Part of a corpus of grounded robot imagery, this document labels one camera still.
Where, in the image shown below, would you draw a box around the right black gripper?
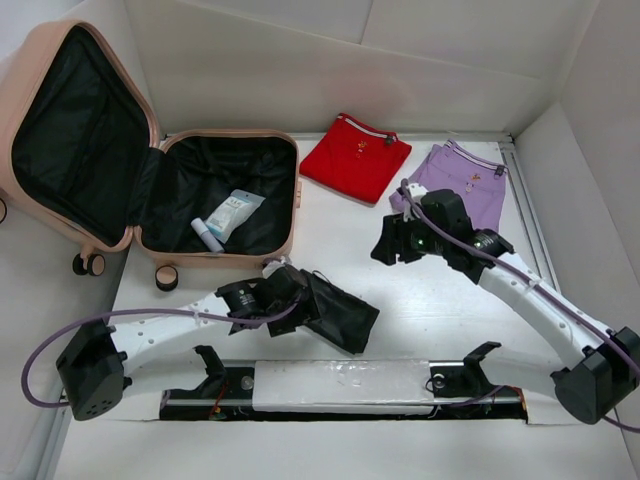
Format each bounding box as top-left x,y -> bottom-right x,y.
370,209 -> 449,265

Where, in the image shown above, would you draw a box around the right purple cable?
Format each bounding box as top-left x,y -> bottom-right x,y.
397,177 -> 640,434

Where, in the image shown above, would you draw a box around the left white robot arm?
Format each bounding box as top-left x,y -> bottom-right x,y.
56,263 -> 317,421

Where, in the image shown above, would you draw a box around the black fabric pouch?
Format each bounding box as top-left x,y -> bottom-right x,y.
301,270 -> 380,355

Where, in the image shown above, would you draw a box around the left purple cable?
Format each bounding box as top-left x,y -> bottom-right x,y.
22,257 -> 311,411

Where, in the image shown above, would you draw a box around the red shorts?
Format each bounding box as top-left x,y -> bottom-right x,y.
299,113 -> 412,205

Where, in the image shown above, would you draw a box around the white lip balm tube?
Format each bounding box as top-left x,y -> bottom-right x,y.
191,218 -> 224,254

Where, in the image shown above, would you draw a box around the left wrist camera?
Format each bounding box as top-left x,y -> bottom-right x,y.
262,256 -> 291,278

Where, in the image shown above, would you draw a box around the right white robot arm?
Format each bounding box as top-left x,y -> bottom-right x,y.
371,180 -> 639,425

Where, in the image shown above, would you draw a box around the aluminium frame rail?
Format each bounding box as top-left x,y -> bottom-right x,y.
498,134 -> 561,291

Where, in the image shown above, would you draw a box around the purple shorts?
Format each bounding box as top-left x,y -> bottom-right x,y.
408,139 -> 507,232

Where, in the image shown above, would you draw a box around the white padded base rail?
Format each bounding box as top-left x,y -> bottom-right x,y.
252,360 -> 435,415

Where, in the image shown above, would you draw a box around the purple cable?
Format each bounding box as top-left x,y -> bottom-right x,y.
397,177 -> 640,434
22,257 -> 311,411

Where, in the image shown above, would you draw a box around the pink hard-shell suitcase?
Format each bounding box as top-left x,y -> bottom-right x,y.
1,19 -> 300,276

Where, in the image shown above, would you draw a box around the white plastic packet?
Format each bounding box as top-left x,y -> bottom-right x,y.
204,189 -> 265,244

